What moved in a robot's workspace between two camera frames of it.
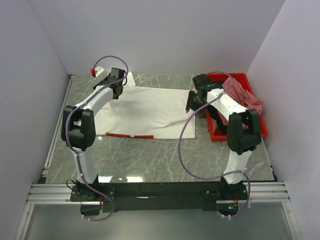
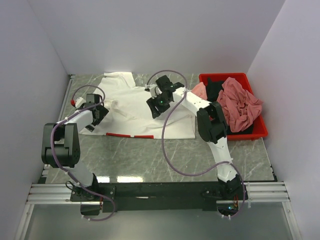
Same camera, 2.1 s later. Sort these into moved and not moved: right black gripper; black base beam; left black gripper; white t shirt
Moved: left black gripper; right black gripper
Not moved: black base beam; white t shirt
